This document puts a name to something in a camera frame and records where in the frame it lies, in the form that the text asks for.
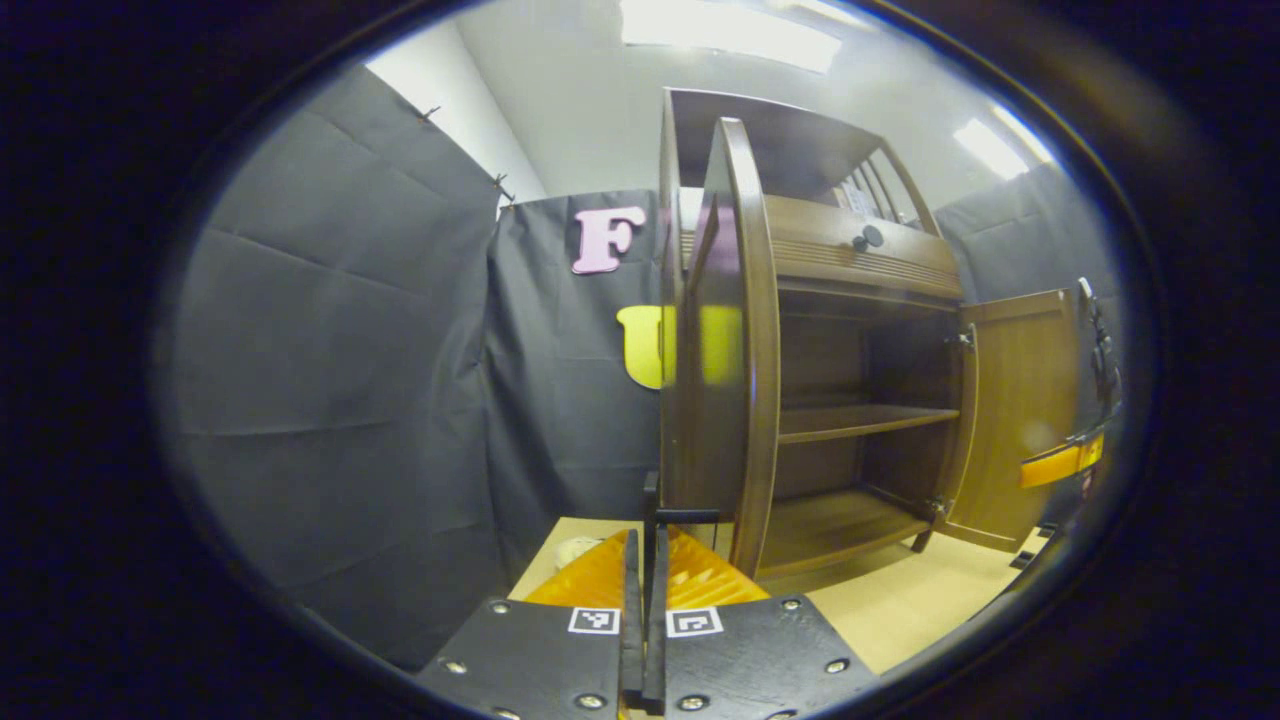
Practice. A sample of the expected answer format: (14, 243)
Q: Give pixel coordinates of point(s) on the small white lump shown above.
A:
(577, 552)

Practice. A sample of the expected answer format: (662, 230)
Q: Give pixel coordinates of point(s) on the wooden cabinet drawer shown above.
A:
(860, 265)

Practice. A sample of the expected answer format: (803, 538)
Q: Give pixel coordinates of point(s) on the wooden double-door shoe cabinet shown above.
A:
(850, 360)

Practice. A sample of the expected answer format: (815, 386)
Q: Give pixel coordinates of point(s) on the narrow ceiling light panel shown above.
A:
(1000, 145)

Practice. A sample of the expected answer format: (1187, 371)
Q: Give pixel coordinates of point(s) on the black backdrop cloth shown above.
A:
(330, 350)

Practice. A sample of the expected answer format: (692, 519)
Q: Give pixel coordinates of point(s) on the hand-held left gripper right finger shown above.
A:
(760, 655)

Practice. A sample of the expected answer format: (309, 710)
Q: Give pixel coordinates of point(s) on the wooden inner shelf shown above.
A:
(860, 422)

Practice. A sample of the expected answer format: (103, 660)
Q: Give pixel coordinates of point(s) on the white paper booklets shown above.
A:
(858, 195)

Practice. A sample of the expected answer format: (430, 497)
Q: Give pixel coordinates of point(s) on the large ceiling light panel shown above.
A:
(730, 30)

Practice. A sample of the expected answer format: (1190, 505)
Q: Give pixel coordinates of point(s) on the black round drawer knob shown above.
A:
(867, 238)

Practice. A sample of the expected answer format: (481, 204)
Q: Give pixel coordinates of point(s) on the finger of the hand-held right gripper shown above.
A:
(1055, 465)

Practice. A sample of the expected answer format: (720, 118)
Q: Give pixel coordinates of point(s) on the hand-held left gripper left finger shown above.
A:
(530, 660)

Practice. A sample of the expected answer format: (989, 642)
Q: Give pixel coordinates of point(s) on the metal door hinge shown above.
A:
(962, 340)

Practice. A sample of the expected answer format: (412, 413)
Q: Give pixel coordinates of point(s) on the wooden shoe cabinet door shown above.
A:
(745, 350)
(1020, 420)

